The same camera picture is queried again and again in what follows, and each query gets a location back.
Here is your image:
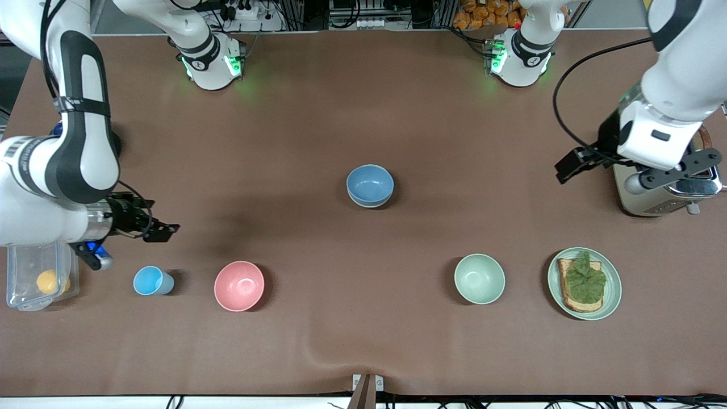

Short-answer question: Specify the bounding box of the blue bowl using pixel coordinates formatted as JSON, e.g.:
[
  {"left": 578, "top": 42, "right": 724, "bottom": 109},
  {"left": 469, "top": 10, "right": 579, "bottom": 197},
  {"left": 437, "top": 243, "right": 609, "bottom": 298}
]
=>
[{"left": 346, "top": 164, "right": 395, "bottom": 206}]

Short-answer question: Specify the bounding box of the pink bowl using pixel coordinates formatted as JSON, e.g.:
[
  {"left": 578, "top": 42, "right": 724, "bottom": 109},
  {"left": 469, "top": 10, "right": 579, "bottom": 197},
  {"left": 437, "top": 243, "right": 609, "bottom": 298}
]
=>
[{"left": 214, "top": 261, "right": 266, "bottom": 312}]

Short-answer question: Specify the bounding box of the blue cup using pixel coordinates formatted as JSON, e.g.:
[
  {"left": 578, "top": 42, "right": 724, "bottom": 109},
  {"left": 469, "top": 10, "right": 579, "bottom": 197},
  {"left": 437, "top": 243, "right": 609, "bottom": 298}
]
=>
[{"left": 133, "top": 265, "right": 176, "bottom": 297}]

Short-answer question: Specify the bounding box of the beige and chrome toaster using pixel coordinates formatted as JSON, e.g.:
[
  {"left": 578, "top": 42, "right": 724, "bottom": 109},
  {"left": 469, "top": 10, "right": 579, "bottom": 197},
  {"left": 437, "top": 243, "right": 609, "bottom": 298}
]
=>
[{"left": 612, "top": 122, "right": 725, "bottom": 218}]

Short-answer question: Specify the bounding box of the yellow lemon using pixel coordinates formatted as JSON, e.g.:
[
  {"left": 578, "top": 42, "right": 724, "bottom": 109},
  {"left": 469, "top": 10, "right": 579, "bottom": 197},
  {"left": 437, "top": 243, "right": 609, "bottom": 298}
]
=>
[{"left": 36, "top": 269, "right": 72, "bottom": 296}]

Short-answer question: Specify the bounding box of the green lettuce leaf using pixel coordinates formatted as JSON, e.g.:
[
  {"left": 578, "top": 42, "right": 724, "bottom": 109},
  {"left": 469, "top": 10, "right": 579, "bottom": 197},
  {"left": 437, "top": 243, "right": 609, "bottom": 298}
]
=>
[{"left": 565, "top": 251, "right": 607, "bottom": 304}]

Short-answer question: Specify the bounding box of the light green plate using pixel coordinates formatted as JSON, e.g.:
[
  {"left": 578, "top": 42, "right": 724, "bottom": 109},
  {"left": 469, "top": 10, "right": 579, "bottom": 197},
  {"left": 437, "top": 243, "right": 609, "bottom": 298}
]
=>
[{"left": 548, "top": 247, "right": 622, "bottom": 322}]

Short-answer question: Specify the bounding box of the clear plastic food container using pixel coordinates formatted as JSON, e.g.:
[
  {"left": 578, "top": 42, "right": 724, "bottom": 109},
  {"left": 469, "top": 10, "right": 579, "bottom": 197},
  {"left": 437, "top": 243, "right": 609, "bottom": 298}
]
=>
[{"left": 6, "top": 241, "right": 81, "bottom": 312}]

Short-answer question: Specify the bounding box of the brown bread slice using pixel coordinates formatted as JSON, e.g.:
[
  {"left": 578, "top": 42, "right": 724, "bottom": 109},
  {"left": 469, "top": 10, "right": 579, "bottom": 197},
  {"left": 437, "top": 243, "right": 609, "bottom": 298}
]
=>
[{"left": 557, "top": 257, "right": 607, "bottom": 314}]

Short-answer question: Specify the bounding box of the bag of orange fruit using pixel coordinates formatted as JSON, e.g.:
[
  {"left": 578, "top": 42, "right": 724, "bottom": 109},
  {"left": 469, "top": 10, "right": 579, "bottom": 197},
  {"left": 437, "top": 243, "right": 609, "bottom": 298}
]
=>
[{"left": 453, "top": 0, "right": 523, "bottom": 31}]

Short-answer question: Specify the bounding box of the white power strip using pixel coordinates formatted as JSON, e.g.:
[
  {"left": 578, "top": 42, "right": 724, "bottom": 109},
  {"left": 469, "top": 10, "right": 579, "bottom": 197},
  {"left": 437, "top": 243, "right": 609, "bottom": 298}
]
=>
[{"left": 216, "top": 0, "right": 285, "bottom": 32}]

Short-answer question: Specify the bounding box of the brown table cover sheet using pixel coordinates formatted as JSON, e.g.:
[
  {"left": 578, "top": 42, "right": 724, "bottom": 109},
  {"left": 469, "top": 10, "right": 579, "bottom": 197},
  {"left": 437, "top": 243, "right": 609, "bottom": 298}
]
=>
[{"left": 0, "top": 28, "right": 727, "bottom": 398}]

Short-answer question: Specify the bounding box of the white socket strip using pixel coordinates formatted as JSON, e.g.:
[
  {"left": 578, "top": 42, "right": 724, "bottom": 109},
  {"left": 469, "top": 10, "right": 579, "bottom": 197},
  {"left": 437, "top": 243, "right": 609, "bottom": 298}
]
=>
[{"left": 328, "top": 15, "right": 390, "bottom": 31}]

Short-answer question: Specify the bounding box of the metal table clamp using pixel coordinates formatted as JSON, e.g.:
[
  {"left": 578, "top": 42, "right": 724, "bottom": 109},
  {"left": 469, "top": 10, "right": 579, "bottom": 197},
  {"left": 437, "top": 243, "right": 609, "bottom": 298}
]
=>
[{"left": 352, "top": 373, "right": 385, "bottom": 409}]

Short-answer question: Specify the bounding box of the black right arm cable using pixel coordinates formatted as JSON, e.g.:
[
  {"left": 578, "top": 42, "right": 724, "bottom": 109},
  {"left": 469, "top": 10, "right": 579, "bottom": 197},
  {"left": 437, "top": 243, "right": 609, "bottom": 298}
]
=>
[{"left": 39, "top": 0, "right": 155, "bottom": 237}]

